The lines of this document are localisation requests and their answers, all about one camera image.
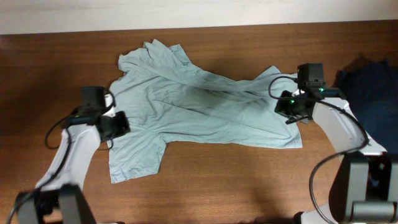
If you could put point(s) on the dark blue folded garment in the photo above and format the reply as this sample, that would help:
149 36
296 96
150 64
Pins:
371 90

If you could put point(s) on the light teal t-shirt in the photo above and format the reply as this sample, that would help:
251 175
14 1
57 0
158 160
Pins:
166 98

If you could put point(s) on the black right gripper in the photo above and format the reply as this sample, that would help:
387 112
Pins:
280 109

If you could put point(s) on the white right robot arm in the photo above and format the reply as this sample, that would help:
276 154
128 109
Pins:
365 186

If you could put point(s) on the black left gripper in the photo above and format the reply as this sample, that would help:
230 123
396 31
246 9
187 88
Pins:
117 123

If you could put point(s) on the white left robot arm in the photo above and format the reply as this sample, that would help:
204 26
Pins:
61 188

